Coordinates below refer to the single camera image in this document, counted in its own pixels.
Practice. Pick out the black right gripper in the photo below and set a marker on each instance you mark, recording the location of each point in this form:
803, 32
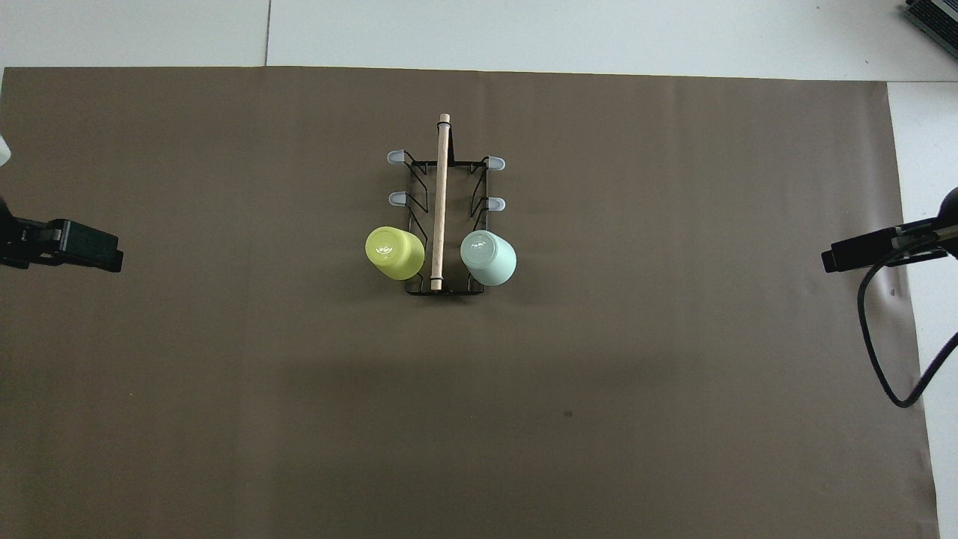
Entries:
947, 232

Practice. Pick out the dark grey ribbed device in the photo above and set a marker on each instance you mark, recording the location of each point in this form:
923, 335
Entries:
935, 15

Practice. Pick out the brown paper table mat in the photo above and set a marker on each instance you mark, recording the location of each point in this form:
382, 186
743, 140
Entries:
299, 412

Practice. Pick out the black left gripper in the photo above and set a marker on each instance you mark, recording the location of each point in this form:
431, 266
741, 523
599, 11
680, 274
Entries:
22, 243

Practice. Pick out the yellow plastic cup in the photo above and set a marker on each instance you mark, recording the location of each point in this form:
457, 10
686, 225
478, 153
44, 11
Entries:
395, 253

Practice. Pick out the pale green plastic cup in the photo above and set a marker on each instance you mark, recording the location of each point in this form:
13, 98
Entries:
488, 258

